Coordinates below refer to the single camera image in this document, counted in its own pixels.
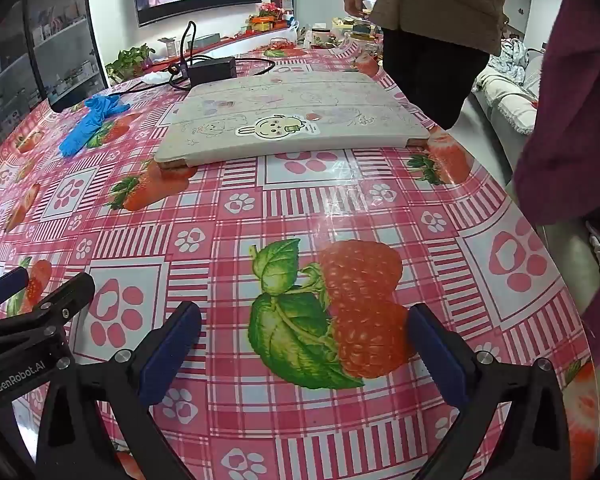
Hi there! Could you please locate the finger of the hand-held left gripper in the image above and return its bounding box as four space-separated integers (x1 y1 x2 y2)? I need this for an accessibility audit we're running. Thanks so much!
0 272 97 343
0 266 30 311

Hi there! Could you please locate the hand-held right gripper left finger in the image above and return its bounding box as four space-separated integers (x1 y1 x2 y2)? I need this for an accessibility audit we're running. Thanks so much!
35 301 203 480

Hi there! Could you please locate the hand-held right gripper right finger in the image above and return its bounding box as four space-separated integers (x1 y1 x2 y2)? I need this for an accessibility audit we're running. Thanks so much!
407 302 573 480

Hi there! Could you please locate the blue rubber glove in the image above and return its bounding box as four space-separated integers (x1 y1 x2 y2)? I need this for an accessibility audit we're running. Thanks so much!
58 94 131 157

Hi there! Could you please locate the pink strawberry print tablecloth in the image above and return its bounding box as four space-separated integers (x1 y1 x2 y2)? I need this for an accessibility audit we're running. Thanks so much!
0 42 600 480

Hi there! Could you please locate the green potted plant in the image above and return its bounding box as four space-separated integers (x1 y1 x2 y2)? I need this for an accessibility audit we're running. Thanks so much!
105 44 156 83

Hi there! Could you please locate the glass display cabinet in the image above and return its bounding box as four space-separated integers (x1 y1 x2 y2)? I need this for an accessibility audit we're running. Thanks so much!
0 0 108 151

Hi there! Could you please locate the black power adapter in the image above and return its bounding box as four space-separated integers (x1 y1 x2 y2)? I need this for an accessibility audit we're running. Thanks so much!
187 57 237 88

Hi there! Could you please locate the white covered sofa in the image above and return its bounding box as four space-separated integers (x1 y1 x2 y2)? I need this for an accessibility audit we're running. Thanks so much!
472 40 546 136

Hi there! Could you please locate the person's purple fleece clothing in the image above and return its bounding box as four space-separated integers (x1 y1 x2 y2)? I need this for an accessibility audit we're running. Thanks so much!
512 0 600 361

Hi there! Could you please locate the blue white patterned cloth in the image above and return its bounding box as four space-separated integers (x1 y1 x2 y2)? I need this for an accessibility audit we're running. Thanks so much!
490 40 531 81

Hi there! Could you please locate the red flower arrangement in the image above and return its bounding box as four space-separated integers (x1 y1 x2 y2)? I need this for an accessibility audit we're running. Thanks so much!
247 4 293 31

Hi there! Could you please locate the pile of food containers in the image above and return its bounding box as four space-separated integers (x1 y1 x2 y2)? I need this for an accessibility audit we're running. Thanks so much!
330 15 382 51

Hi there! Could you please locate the white printed mug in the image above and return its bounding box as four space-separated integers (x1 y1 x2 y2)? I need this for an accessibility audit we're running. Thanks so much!
307 25 333 48

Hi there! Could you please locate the black adapter cable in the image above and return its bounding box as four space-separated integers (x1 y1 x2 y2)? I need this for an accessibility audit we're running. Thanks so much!
169 21 276 92

